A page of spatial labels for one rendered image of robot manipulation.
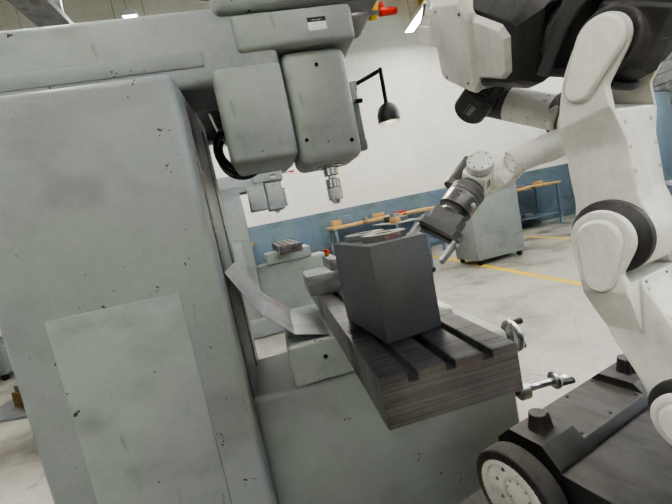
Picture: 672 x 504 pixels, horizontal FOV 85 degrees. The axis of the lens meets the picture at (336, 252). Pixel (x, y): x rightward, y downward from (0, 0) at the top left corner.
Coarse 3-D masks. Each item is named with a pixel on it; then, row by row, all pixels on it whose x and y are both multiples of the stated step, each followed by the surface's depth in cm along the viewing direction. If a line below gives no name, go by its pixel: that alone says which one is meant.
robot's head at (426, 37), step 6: (426, 6) 100; (426, 12) 100; (426, 18) 101; (420, 24) 104; (426, 24) 101; (432, 24) 100; (420, 30) 103; (426, 30) 101; (432, 30) 101; (420, 36) 103; (426, 36) 102; (432, 36) 102; (420, 42) 104; (426, 42) 103; (432, 42) 103
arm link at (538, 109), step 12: (516, 96) 100; (528, 96) 98; (540, 96) 97; (552, 96) 95; (504, 108) 102; (516, 108) 100; (528, 108) 98; (540, 108) 96; (552, 108) 94; (504, 120) 106; (516, 120) 102; (528, 120) 100; (540, 120) 97; (552, 120) 95
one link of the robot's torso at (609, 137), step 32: (608, 32) 62; (576, 64) 67; (608, 64) 63; (576, 96) 68; (608, 96) 65; (640, 96) 72; (576, 128) 71; (608, 128) 67; (640, 128) 68; (576, 160) 74; (608, 160) 69; (640, 160) 67; (576, 192) 76; (608, 192) 70; (640, 192) 67; (640, 224) 65; (640, 256) 66
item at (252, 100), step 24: (216, 72) 98; (240, 72) 99; (264, 72) 100; (216, 96) 99; (240, 96) 99; (264, 96) 100; (240, 120) 100; (264, 120) 101; (288, 120) 102; (240, 144) 100; (264, 144) 101; (288, 144) 102; (240, 168) 106; (264, 168) 115
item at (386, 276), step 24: (360, 240) 79; (384, 240) 69; (408, 240) 69; (360, 264) 72; (384, 264) 67; (408, 264) 69; (360, 288) 76; (384, 288) 68; (408, 288) 69; (432, 288) 71; (360, 312) 79; (384, 312) 68; (408, 312) 69; (432, 312) 71; (384, 336) 69; (408, 336) 70
